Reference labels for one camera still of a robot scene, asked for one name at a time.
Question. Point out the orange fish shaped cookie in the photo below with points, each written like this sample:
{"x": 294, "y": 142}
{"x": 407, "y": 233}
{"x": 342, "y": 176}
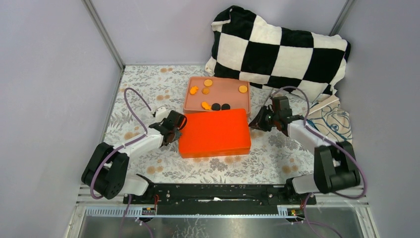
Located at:
{"x": 193, "y": 90}
{"x": 206, "y": 106}

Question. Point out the orange tin lid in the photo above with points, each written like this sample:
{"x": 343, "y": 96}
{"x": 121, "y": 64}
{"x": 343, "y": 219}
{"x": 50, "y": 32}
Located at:
{"x": 218, "y": 133}

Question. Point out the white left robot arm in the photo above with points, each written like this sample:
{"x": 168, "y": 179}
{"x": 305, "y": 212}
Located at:
{"x": 106, "y": 172}

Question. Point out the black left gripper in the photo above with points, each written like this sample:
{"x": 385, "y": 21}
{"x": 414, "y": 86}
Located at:
{"x": 178, "y": 135}

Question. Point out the round golden cookie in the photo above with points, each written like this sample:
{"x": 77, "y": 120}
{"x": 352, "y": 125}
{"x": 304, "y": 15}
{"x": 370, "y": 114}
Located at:
{"x": 243, "y": 89}
{"x": 208, "y": 82}

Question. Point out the beige blue printed cloth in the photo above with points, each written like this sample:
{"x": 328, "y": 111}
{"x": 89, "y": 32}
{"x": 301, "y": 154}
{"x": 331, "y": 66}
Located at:
{"x": 331, "y": 120}

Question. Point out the pink cookie tray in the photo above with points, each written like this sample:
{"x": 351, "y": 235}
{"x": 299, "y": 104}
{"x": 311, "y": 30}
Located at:
{"x": 223, "y": 91}

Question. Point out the black white checkered pillow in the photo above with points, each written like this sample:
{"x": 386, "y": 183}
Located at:
{"x": 303, "y": 63}

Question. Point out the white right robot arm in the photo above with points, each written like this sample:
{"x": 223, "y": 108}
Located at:
{"x": 334, "y": 162}

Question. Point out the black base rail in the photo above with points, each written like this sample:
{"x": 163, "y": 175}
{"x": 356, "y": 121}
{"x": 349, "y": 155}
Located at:
{"x": 218, "y": 199}

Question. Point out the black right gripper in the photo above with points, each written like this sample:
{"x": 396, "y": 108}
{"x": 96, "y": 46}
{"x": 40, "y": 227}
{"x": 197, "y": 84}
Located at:
{"x": 258, "y": 123}

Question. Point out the black sandwich cookie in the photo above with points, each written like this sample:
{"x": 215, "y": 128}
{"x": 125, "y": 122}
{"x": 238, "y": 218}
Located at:
{"x": 216, "y": 107}
{"x": 225, "y": 107}

